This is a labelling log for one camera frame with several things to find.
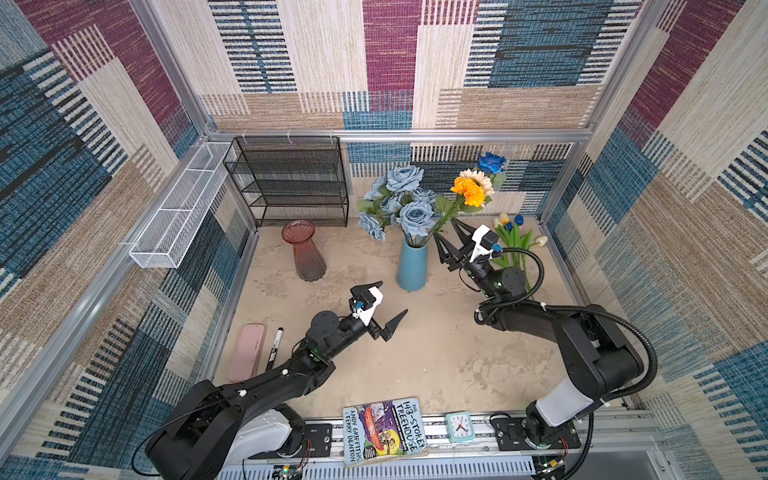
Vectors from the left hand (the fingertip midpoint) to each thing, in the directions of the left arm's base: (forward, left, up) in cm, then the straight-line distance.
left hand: (392, 292), depth 74 cm
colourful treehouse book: (-26, +3, -20) cm, 33 cm away
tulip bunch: (+34, -45, -20) cm, 60 cm away
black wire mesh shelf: (+51, +35, -4) cm, 62 cm away
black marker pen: (-5, +34, -22) cm, 41 cm away
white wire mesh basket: (+8, +53, +11) cm, 55 cm away
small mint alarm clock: (-25, -16, -21) cm, 37 cm away
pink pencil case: (-4, +42, -22) cm, 48 cm away
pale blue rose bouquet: (+21, -2, +12) cm, 24 cm away
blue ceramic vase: (+15, -7, -12) cm, 21 cm away
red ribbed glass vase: (+21, +26, -15) cm, 37 cm away
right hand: (+13, -12, +10) cm, 20 cm away
